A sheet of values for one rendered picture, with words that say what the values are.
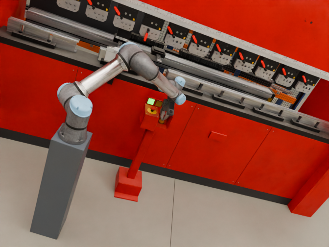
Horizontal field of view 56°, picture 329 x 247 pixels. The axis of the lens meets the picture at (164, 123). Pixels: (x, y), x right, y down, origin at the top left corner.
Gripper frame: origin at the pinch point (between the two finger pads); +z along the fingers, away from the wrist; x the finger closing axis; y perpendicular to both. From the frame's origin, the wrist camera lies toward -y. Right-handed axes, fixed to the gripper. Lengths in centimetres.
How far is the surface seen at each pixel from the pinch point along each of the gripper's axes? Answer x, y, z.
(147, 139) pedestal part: 5.0, -2.7, 20.1
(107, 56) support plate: 51, 23, -24
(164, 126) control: -2.5, -3.2, 3.3
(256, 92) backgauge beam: -92, 65, -15
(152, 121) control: 8.5, -5.9, -0.3
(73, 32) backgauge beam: 81, 65, -13
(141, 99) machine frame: 15.3, 25.7, 4.3
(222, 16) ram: -21, 43, -73
